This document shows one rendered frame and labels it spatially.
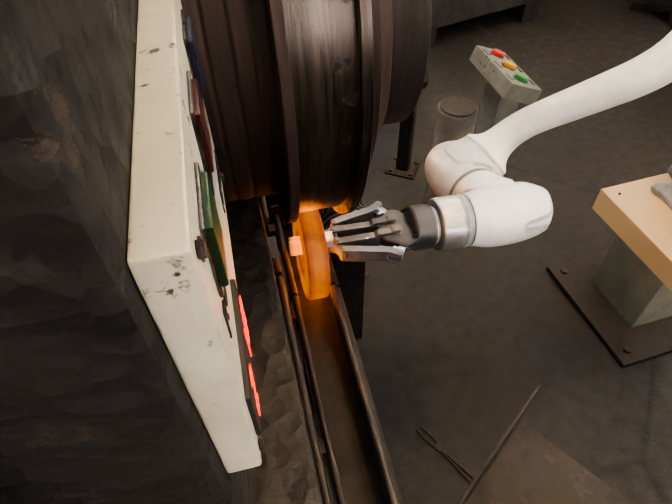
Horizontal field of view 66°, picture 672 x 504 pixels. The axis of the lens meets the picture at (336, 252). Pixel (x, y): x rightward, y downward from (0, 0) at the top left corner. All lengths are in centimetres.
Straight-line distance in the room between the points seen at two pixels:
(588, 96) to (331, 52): 63
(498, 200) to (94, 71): 74
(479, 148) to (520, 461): 52
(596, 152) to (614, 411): 122
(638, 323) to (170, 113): 170
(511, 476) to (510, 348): 88
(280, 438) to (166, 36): 37
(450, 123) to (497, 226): 76
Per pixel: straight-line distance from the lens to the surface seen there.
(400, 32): 52
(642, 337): 183
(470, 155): 98
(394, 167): 218
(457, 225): 84
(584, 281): 189
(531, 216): 89
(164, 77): 25
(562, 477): 85
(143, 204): 18
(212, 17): 43
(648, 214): 157
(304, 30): 41
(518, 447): 84
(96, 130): 17
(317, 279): 76
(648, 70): 96
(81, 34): 18
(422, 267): 181
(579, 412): 163
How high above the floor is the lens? 135
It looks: 48 degrees down
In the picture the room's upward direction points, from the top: 1 degrees counter-clockwise
